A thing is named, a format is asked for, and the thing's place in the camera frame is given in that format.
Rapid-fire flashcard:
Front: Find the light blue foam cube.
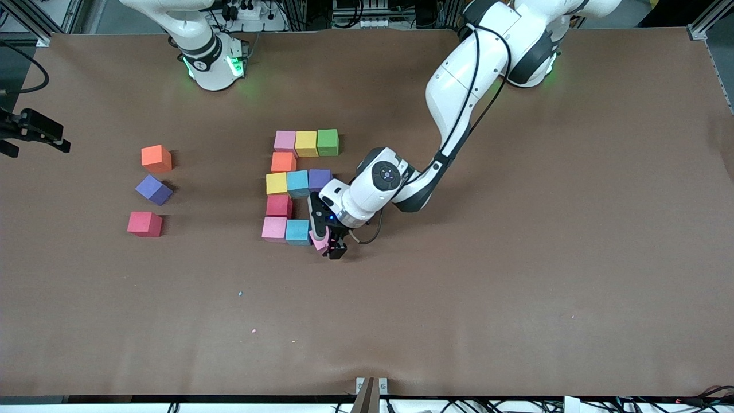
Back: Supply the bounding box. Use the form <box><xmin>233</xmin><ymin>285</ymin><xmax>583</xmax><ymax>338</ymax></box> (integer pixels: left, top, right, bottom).
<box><xmin>286</xmin><ymin>170</ymin><xmax>311</xmax><ymax>199</ymax></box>
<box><xmin>285</xmin><ymin>219</ymin><xmax>311</xmax><ymax>247</ymax></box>

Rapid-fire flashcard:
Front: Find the red foam cube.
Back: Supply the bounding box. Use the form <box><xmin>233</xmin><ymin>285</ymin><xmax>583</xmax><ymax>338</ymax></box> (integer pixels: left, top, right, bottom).
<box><xmin>266</xmin><ymin>194</ymin><xmax>294</xmax><ymax>220</ymax></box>
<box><xmin>127</xmin><ymin>211</ymin><xmax>165</xmax><ymax>237</ymax></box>

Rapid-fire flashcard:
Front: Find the green foam cube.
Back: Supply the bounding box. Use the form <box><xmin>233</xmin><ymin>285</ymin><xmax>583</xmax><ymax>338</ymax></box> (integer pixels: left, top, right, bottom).
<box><xmin>317</xmin><ymin>129</ymin><xmax>339</xmax><ymax>157</ymax></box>

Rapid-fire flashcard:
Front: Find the grey equipment box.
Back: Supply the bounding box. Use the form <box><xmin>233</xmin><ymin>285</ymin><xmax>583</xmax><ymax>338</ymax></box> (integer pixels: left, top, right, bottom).
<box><xmin>331</xmin><ymin>0</ymin><xmax>397</xmax><ymax>29</ymax></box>

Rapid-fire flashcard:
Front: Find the white power strip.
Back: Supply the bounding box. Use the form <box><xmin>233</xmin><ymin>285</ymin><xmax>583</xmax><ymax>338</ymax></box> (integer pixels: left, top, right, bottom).
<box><xmin>222</xmin><ymin>1</ymin><xmax>262</xmax><ymax>20</ymax></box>

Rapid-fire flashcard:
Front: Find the black cable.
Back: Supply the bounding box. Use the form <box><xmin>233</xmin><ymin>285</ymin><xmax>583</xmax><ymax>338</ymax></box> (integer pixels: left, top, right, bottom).
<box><xmin>0</xmin><ymin>40</ymin><xmax>50</xmax><ymax>96</ymax></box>

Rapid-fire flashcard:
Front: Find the aluminium frame bar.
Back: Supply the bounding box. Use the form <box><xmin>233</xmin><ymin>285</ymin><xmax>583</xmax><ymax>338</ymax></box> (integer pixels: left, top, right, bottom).
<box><xmin>688</xmin><ymin>0</ymin><xmax>734</xmax><ymax>42</ymax></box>
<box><xmin>0</xmin><ymin>0</ymin><xmax>52</xmax><ymax>48</ymax></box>

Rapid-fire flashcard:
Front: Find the metal bracket plate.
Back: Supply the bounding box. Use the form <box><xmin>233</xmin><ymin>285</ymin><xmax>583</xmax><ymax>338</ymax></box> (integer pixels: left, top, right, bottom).
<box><xmin>356</xmin><ymin>377</ymin><xmax>389</xmax><ymax>396</ymax></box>

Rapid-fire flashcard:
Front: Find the grey camera pole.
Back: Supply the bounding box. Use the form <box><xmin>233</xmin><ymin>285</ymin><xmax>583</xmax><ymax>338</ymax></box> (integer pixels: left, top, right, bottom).
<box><xmin>350</xmin><ymin>377</ymin><xmax>381</xmax><ymax>413</ymax></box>

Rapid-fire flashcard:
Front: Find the aluminium frame post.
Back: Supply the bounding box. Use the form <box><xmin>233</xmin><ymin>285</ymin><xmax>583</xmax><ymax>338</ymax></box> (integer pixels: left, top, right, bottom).
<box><xmin>284</xmin><ymin>0</ymin><xmax>309</xmax><ymax>30</ymax></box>
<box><xmin>438</xmin><ymin>0</ymin><xmax>462</xmax><ymax>28</ymax></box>

